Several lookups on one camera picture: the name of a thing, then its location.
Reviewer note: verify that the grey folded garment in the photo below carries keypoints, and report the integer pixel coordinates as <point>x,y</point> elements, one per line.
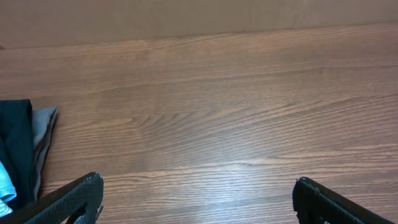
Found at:
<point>43,121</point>

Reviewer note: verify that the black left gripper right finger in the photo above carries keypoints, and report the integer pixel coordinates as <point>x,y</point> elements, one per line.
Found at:
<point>317,204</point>

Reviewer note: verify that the light blue printed t-shirt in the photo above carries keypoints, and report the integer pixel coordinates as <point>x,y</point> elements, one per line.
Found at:
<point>7,193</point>

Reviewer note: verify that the black folded garment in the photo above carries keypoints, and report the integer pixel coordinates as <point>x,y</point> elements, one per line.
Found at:
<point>17,149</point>

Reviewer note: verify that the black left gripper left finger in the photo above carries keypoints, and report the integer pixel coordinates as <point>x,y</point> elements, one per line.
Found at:
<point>77,202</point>

